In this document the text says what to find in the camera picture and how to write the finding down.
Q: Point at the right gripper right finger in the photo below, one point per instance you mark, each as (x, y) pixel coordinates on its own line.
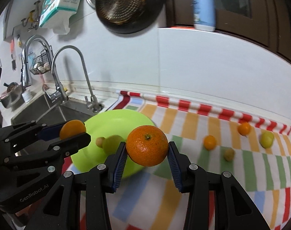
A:
(234, 209)

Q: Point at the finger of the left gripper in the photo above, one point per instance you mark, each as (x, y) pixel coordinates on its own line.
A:
(22, 135)
(56, 151)

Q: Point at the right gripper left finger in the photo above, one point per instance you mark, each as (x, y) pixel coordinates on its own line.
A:
(60, 209)

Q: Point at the brown round fruit front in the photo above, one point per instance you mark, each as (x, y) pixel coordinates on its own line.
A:
(100, 141)

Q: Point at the brown round fruit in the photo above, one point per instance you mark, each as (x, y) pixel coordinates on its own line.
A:
(229, 154)
(100, 141)

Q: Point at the large green apple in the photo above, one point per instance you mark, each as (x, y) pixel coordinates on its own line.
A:
(111, 144)

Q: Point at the large orange mandarin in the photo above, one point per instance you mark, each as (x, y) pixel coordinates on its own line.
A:
(147, 145)

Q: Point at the large chrome kitchen faucet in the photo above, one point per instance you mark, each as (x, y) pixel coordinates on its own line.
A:
(60, 93)

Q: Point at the stainless steel sink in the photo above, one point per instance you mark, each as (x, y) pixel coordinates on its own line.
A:
(43, 111)

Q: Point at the thin chrome gooseneck faucet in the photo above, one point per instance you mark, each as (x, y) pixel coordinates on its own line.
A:
(75, 69)

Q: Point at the brown round fruit back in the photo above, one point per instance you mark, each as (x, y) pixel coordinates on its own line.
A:
(229, 154)

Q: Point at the striped colourful tablecloth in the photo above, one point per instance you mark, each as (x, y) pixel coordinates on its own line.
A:
(147, 197)

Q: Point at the small orange mandarin left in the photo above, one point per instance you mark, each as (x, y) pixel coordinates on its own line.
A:
(209, 142)

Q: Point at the small orange mandarin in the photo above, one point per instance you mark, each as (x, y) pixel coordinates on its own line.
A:
(244, 128)
(209, 142)

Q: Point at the yellow-green apple back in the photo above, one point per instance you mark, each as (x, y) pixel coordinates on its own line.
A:
(266, 139)

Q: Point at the small orange mandarin back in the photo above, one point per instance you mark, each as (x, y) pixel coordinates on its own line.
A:
(244, 128)

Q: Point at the teal white tissue pack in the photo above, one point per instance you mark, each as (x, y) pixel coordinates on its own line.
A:
(55, 15)

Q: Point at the black frying pan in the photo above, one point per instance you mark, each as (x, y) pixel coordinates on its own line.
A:
(128, 16)

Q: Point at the blue white soap bottle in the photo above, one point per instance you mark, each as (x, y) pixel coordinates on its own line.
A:
(204, 15)

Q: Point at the wire sponge basket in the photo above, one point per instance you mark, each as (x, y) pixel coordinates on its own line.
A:
(40, 64)

